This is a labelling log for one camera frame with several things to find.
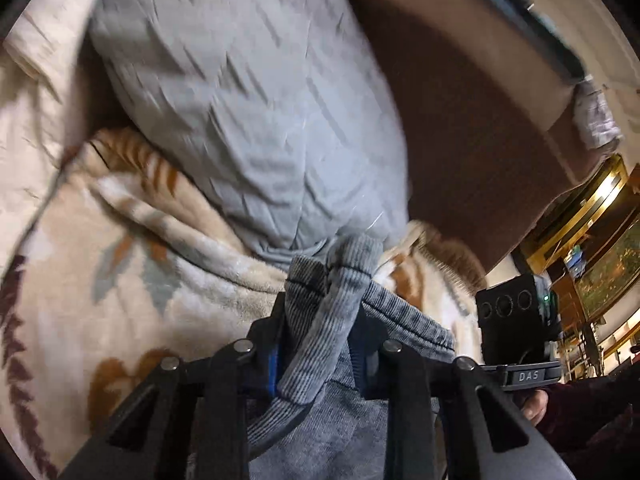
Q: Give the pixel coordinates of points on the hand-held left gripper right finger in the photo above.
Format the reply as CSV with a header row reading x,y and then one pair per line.
x,y
400,380

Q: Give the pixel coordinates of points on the grey quilted pillow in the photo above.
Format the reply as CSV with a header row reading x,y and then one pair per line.
x,y
240,110

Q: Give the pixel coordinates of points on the grey pants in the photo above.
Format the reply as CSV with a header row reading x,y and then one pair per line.
x,y
345,410

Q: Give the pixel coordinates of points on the gold framed glass cabinet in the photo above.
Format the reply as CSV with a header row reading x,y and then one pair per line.
x,y
595,270

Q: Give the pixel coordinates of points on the person's right hand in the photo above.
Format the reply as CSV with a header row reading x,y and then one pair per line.
x,y
534,407

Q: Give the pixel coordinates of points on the cream duvet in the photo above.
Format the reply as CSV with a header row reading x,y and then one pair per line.
x,y
30,125

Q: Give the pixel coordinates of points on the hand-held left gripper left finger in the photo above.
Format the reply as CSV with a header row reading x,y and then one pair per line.
x,y
271,372

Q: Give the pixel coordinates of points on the leaf print blanket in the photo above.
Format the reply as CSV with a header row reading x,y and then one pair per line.
x,y
125,300

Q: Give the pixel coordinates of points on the blue jeans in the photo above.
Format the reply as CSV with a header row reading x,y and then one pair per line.
x,y
597,115

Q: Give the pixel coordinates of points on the brown headboard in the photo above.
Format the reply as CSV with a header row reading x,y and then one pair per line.
x,y
475,135

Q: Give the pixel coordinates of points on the person's right forearm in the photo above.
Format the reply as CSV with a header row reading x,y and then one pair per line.
x,y
590,410

